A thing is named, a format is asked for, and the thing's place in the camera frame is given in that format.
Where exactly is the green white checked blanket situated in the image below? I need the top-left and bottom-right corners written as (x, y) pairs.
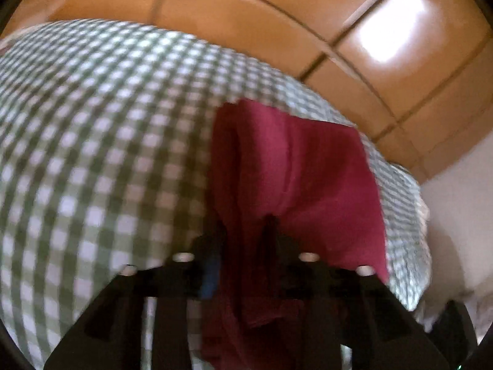
top-left (0, 19), bottom-right (432, 370)

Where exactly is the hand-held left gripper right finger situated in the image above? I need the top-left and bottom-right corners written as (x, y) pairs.
top-left (264, 218), bottom-right (450, 370)

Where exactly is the wooden panelled headboard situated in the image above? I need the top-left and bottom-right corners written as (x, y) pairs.
top-left (0, 0), bottom-right (493, 184)

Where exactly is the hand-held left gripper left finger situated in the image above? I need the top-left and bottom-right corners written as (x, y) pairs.
top-left (44, 224), bottom-right (229, 370)

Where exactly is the red cloth garment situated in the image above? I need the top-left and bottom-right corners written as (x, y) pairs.
top-left (200, 98), bottom-right (389, 370)

